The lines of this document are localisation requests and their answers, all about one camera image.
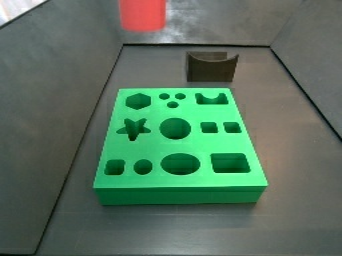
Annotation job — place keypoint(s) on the green shape sorting board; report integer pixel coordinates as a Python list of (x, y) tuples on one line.
[(177, 149)]

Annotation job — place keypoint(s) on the black curved peg holder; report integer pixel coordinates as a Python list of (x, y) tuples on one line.
[(209, 66)]

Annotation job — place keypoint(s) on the red oval peg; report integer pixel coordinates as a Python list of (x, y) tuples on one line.
[(141, 15)]

